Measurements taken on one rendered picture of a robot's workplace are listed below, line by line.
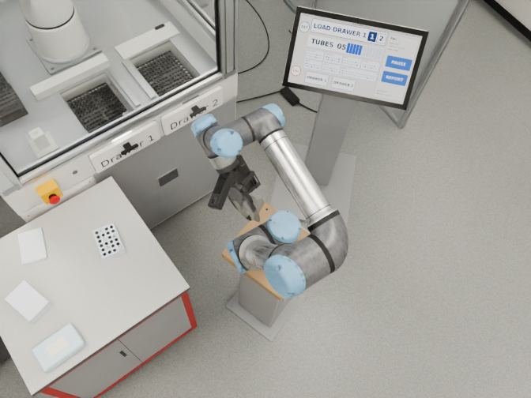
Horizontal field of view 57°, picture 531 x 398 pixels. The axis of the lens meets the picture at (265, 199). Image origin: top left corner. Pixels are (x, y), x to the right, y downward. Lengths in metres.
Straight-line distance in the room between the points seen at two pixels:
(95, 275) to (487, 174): 2.39
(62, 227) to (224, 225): 1.03
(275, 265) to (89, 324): 0.86
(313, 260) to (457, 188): 2.04
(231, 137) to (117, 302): 0.85
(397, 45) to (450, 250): 1.35
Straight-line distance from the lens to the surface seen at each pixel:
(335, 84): 2.05
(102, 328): 1.86
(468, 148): 3.37
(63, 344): 1.84
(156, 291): 1.86
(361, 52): 2.04
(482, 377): 2.83
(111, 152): 1.97
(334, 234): 1.26
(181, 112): 2.03
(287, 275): 1.21
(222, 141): 1.27
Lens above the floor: 2.52
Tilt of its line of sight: 63 degrees down
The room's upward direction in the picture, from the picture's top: 8 degrees clockwise
